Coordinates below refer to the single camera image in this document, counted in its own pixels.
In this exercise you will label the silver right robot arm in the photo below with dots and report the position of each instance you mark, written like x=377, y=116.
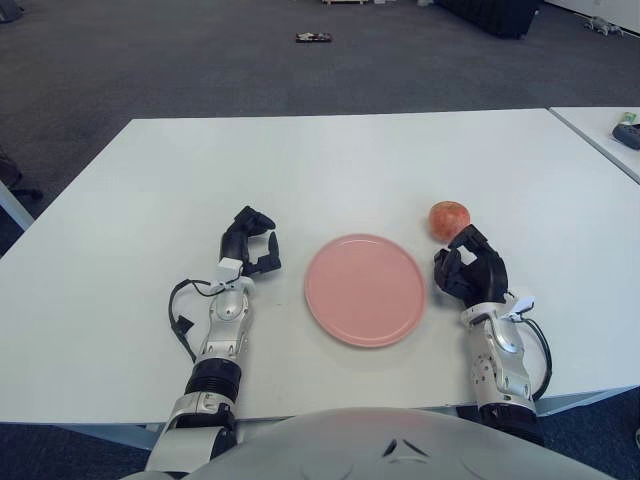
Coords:
x=500, y=345

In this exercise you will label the black draped furniture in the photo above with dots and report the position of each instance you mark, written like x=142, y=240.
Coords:
x=500, y=17

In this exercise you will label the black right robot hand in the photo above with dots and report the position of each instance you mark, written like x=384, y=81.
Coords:
x=480, y=275

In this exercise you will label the pink round plate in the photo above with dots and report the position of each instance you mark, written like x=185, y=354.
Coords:
x=365, y=295

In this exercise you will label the black handheld controller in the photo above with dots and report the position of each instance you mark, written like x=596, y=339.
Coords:
x=627, y=136

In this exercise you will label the red yellow apple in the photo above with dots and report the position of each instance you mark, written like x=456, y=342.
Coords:
x=447, y=220

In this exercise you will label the grey toy on floor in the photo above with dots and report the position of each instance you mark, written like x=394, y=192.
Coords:
x=602, y=25

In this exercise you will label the dark object on carpet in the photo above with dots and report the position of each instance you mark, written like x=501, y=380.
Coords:
x=9, y=4

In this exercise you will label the white slanted table leg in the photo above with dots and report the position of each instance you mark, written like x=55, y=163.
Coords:
x=15, y=205

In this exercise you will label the grey robot torso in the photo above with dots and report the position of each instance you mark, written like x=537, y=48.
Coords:
x=320, y=445

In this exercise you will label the flat dark floor object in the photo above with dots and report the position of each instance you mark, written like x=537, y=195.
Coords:
x=313, y=37

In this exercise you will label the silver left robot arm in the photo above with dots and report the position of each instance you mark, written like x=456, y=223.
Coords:
x=227, y=310

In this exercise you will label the light wooden pallet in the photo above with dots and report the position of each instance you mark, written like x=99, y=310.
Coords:
x=345, y=2

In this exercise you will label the green white packet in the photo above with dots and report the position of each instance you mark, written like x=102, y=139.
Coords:
x=631, y=118

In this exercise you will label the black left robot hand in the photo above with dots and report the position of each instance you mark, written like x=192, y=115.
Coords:
x=232, y=245

